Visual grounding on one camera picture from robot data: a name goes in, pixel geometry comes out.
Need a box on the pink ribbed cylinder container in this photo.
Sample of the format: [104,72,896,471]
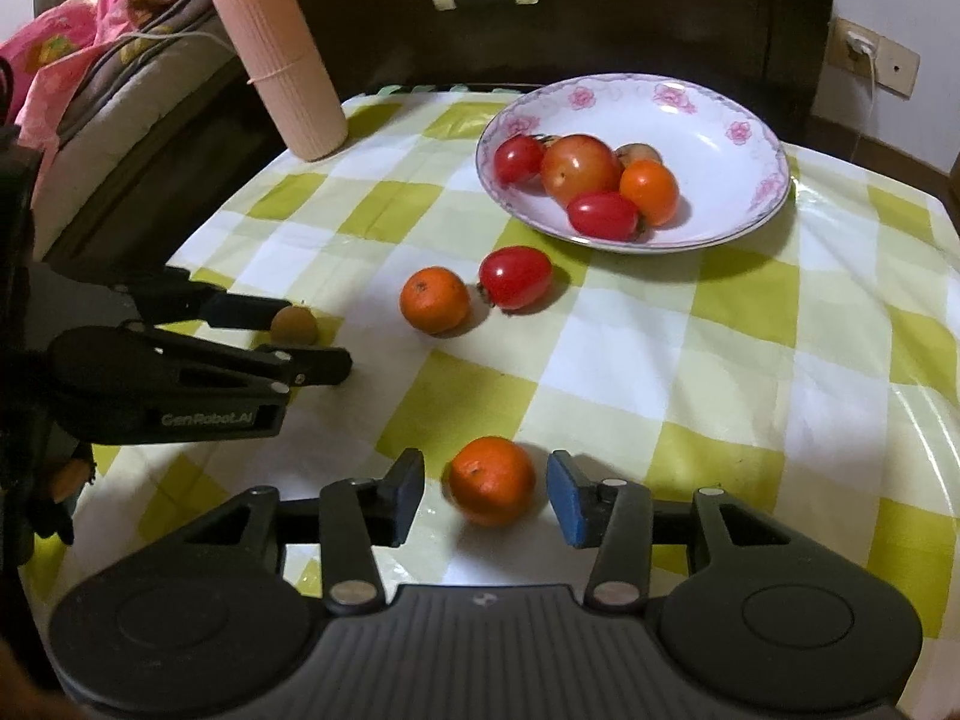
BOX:
[211,0,350,163]

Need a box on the pink printed blanket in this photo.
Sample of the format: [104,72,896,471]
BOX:
[0,0,151,158]

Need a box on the red yellow apple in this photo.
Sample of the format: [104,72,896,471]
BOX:
[540,133,623,209]

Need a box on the white charger cable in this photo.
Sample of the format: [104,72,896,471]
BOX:
[851,52,883,158]

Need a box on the beige wall socket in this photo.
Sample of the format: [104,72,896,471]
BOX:
[874,41,921,98]
[829,17,880,80]

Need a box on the thin white cable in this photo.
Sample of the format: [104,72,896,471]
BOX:
[112,19,252,61]

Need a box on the red cherry tomato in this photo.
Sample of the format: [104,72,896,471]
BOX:
[566,191,646,242]
[477,245,554,312]
[493,133,547,185]

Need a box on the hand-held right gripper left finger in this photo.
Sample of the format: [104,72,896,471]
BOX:
[176,448,426,614]

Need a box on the white floral rim plate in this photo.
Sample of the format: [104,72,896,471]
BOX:
[475,73,796,254]

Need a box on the dark wooden cabinet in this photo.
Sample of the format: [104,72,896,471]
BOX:
[255,0,837,143]

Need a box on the small orange mandarin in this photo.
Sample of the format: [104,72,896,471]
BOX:
[399,266,472,336]
[619,161,680,227]
[448,436,538,527]

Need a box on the person's left hand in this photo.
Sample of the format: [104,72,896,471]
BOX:
[46,457,96,503]

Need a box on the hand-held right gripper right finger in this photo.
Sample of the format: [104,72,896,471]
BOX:
[546,450,826,612]

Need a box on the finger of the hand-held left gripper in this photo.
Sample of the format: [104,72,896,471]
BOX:
[45,261,295,332]
[46,321,353,407]

